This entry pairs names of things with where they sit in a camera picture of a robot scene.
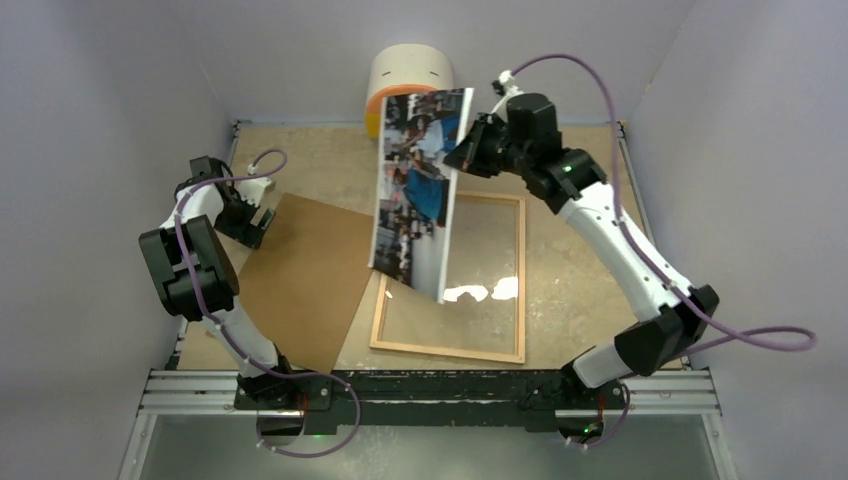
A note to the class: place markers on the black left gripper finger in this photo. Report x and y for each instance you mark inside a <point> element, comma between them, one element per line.
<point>265,219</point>
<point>248,232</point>

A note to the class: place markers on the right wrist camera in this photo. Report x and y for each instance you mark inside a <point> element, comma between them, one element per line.
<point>505,85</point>

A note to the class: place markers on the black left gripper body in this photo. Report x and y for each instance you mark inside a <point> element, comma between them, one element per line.
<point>229,220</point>

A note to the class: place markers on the aluminium extrusion rail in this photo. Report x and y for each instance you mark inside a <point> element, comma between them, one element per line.
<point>667,392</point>

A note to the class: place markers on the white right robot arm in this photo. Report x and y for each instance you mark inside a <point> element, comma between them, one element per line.
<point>575,187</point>

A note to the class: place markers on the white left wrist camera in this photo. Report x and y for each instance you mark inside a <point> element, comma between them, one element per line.
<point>255,188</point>

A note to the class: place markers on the round three-drawer mini cabinet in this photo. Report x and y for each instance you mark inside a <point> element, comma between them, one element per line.
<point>404,69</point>

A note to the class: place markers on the clear acrylic frame pane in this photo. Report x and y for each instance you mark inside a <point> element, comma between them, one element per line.
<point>484,278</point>

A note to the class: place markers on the printed photo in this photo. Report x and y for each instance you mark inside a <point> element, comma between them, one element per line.
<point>415,188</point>

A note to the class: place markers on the brown hardboard backing board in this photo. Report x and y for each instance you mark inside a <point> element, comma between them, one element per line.
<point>303,285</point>

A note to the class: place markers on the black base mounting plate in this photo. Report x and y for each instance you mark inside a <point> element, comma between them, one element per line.
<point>539,401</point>

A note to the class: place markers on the wooden picture frame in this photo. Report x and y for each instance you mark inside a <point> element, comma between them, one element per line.
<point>520,278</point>

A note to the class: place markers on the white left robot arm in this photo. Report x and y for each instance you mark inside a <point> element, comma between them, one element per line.
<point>194,277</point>

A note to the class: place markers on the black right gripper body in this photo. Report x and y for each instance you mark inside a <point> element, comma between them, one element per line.
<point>500,153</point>

